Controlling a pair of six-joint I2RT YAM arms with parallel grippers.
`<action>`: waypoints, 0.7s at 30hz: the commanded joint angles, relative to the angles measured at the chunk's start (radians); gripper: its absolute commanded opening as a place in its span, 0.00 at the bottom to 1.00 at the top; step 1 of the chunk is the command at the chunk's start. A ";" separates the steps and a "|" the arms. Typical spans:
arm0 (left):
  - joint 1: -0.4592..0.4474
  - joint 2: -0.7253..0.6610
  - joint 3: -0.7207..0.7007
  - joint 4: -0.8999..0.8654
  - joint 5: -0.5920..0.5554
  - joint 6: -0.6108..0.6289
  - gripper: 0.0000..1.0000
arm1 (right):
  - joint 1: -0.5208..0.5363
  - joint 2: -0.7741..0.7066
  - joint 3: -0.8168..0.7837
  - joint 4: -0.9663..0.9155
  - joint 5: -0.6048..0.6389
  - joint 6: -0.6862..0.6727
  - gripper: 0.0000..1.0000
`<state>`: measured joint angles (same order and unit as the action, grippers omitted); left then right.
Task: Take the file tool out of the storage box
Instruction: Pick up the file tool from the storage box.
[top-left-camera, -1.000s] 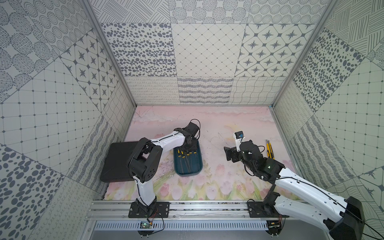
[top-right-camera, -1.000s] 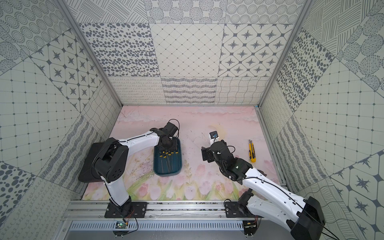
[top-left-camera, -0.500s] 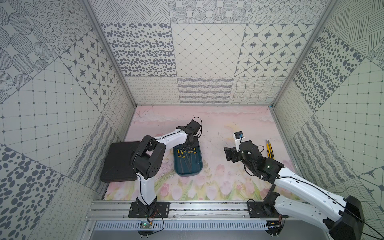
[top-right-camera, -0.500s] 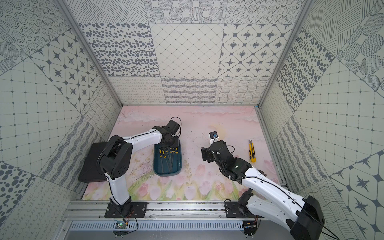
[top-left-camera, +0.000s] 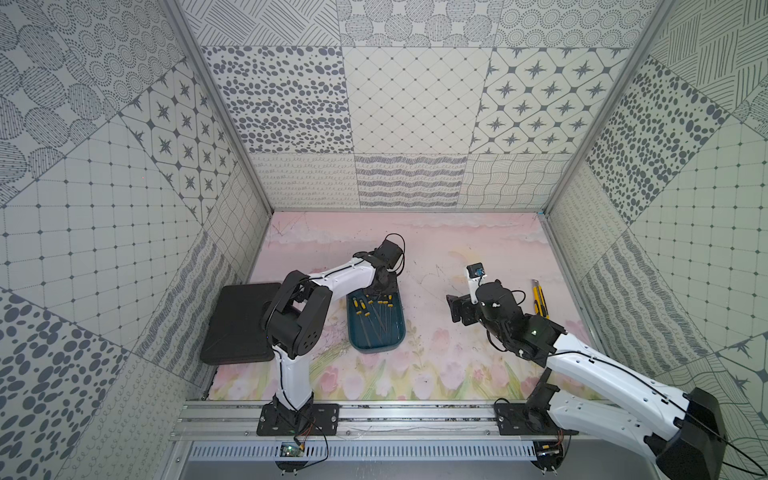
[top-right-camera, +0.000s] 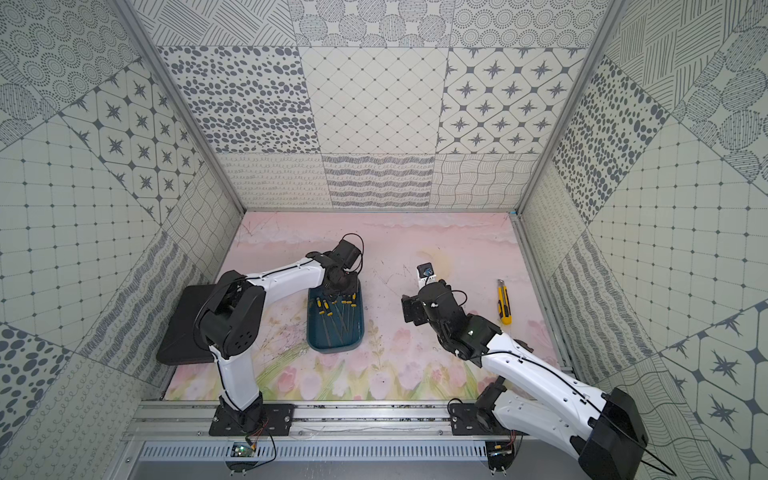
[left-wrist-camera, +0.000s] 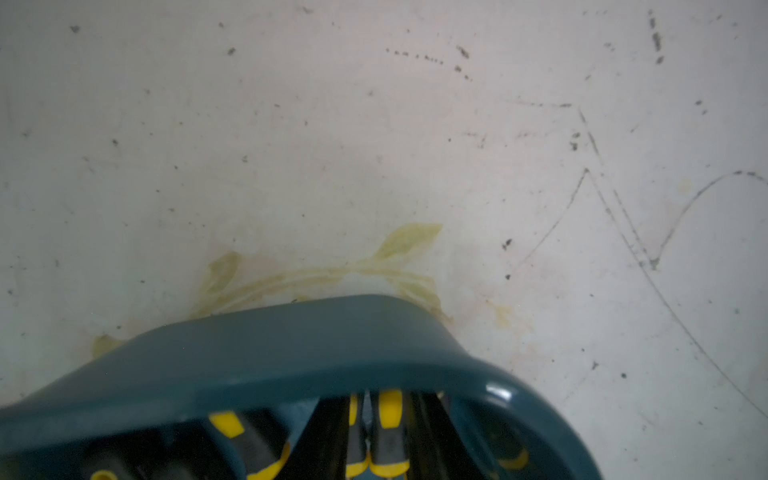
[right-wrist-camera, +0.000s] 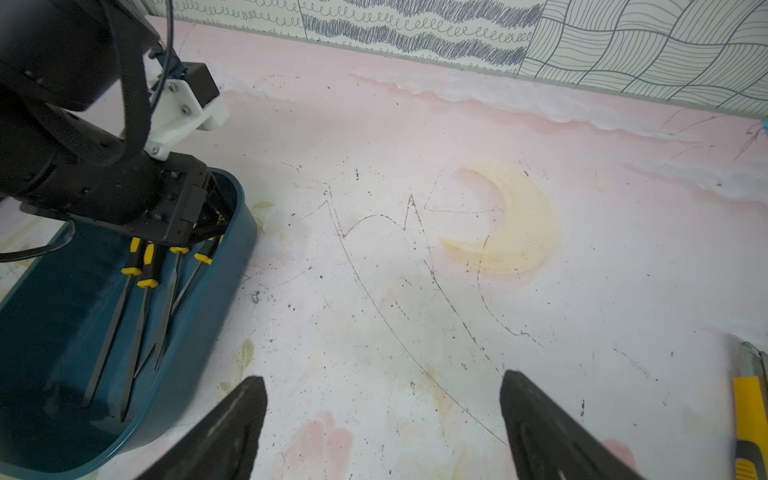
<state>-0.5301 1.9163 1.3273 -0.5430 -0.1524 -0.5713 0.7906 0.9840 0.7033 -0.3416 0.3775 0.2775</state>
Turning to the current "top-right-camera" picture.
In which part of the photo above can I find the teal plastic storage box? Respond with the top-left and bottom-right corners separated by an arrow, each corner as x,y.
306,284 -> 365,354

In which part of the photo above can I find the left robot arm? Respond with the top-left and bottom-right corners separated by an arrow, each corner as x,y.
193,237 -> 365,414

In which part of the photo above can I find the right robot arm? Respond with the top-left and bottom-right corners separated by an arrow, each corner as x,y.
401,280 -> 649,479

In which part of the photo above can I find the black tool case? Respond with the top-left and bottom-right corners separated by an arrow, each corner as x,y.
156,285 -> 214,366

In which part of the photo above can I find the yellow utility knife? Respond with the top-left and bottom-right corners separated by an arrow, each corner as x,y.
497,279 -> 512,325

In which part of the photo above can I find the right controller board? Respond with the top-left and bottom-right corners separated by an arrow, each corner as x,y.
485,442 -> 516,474

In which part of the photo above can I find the green circuit board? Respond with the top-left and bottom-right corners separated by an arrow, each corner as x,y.
231,442 -> 254,458

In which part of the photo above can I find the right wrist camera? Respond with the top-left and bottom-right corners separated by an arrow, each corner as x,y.
417,262 -> 437,288

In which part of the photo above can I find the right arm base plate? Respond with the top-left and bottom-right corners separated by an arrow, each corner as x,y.
447,400 -> 505,436

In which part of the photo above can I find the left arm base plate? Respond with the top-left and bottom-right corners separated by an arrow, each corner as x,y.
208,400 -> 296,437

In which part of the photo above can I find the aluminium rail frame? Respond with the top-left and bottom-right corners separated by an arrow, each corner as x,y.
122,398 -> 619,442

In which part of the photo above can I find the white slotted cable duct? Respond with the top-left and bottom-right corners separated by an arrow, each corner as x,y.
139,440 -> 486,461

